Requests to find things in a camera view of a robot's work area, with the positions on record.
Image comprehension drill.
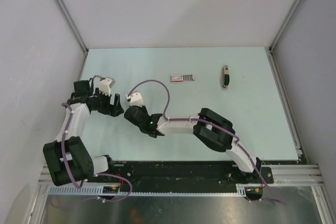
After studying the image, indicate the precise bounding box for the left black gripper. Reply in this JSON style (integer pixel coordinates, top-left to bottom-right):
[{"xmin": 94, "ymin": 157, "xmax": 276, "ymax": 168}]
[{"xmin": 92, "ymin": 88, "xmax": 124, "ymax": 117}]

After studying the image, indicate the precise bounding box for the red staple box with tray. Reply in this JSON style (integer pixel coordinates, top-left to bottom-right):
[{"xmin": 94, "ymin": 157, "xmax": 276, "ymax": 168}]
[{"xmin": 170, "ymin": 74, "xmax": 195, "ymax": 82}]

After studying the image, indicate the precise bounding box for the black silver stapler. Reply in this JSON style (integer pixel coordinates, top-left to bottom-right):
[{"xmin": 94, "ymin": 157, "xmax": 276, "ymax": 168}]
[{"xmin": 220, "ymin": 65, "xmax": 230, "ymax": 91}]

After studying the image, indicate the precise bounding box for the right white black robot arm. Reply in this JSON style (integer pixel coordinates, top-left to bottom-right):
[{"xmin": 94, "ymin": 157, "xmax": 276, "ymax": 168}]
[{"xmin": 124, "ymin": 105, "xmax": 261, "ymax": 184}]

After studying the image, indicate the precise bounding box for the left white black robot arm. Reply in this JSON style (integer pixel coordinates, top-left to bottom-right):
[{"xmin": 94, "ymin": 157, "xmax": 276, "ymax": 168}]
[{"xmin": 43, "ymin": 77, "xmax": 124, "ymax": 189}]

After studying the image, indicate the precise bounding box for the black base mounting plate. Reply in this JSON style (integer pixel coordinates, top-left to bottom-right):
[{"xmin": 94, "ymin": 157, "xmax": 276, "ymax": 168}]
[{"xmin": 109, "ymin": 161, "xmax": 274, "ymax": 194}]

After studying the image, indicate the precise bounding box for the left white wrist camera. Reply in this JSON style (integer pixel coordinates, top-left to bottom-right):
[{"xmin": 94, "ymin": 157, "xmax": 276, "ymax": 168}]
[{"xmin": 98, "ymin": 78, "xmax": 115, "ymax": 97}]

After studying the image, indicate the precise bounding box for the white slotted cable duct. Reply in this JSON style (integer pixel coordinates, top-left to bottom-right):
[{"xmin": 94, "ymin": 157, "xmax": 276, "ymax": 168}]
[{"xmin": 46, "ymin": 183, "xmax": 263, "ymax": 197}]

